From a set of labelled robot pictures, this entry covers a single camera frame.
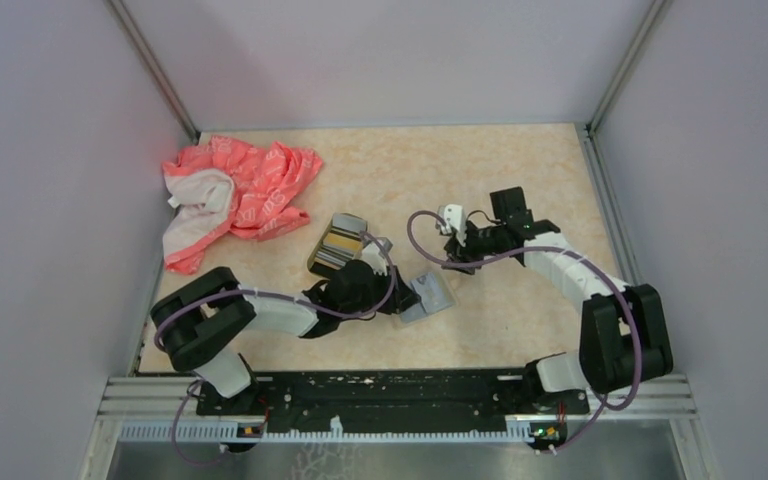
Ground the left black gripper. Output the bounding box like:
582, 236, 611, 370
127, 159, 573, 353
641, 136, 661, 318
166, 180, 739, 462
340, 262, 422, 319

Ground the cream card holder tray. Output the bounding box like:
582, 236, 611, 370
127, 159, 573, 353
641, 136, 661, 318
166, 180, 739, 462
306, 213, 368, 278

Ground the beige card sleeve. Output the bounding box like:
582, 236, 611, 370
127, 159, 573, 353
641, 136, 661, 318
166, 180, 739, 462
399, 271, 457, 326

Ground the grey blue credit card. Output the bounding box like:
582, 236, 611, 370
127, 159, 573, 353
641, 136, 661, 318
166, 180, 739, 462
410, 271, 456, 316

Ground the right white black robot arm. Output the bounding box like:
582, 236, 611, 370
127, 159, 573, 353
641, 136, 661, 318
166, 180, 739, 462
437, 187, 674, 412

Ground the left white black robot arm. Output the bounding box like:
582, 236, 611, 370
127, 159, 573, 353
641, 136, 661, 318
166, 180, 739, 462
150, 260, 421, 414

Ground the pink white crumpled cloth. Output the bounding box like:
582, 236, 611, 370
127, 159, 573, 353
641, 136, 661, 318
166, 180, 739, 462
162, 135, 323, 275

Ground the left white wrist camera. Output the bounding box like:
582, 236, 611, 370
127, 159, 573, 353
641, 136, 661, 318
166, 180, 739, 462
359, 237, 392, 274

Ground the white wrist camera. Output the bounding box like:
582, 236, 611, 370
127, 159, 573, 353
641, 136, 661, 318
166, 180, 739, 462
437, 204, 467, 246
359, 237, 392, 274

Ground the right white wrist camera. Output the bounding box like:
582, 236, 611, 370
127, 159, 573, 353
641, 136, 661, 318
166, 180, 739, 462
437, 204, 467, 246

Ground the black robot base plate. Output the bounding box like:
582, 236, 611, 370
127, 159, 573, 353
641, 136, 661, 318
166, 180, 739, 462
196, 368, 590, 434

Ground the aluminium front frame rail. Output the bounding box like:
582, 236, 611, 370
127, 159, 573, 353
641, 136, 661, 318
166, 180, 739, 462
81, 367, 712, 479

